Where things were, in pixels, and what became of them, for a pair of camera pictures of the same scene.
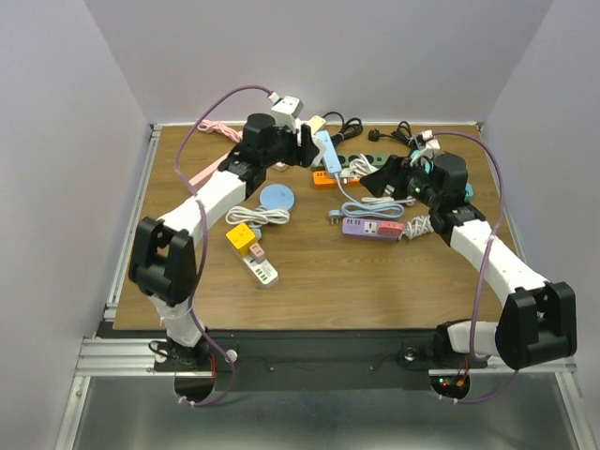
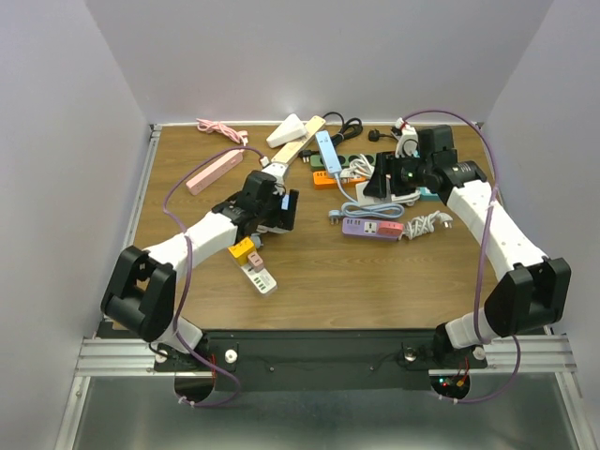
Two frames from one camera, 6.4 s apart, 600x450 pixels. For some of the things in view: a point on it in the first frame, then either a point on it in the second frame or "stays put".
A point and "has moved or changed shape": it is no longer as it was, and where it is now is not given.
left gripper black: x=304 y=156 -> x=282 y=217
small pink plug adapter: x=257 y=253 has moved or changed shape
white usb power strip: x=263 y=271 has moved or changed shape
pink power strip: x=200 y=179 stays put
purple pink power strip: x=371 y=228 stays put
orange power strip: x=323 y=179 stays put
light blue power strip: x=330 y=156 stays put
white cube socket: x=280 y=166 -> x=364 y=201
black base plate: x=329 y=360 stays put
